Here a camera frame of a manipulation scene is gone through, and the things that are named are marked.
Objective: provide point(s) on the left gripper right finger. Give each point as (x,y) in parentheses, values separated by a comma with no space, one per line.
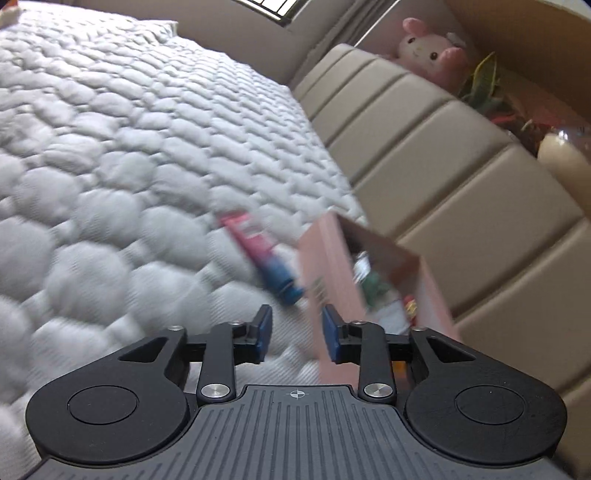
(364,344)

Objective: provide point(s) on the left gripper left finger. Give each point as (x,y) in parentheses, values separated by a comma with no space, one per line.
(226,346)

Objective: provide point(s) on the white product box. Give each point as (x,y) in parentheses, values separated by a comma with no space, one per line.
(392,317)

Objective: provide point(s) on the clear plastic bag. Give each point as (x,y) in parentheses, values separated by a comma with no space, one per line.
(361,266)

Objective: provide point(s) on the pink blue tube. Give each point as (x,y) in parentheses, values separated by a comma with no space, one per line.
(258,246)

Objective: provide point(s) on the green toy block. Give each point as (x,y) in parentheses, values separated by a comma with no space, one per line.
(375,290)

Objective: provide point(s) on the red lighter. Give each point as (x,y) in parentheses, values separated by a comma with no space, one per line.
(411,308)

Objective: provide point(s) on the pink cardboard box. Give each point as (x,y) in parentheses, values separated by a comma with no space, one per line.
(325,254)

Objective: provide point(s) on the beige padded headboard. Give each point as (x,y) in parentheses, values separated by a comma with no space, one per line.
(507,245)

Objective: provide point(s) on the white round lamp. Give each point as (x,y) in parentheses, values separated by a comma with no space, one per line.
(566,155)

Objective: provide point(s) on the green plant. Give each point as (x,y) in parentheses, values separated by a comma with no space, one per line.
(481,89)

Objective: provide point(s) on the pink plush pig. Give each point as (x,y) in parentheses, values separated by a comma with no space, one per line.
(431,56)

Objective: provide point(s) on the beige curtain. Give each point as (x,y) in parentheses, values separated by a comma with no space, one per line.
(331,23)

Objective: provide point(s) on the barred window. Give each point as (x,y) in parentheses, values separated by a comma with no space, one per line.
(280,11)

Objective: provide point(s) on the white orange plush toy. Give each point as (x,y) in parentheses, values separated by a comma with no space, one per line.
(10,13)

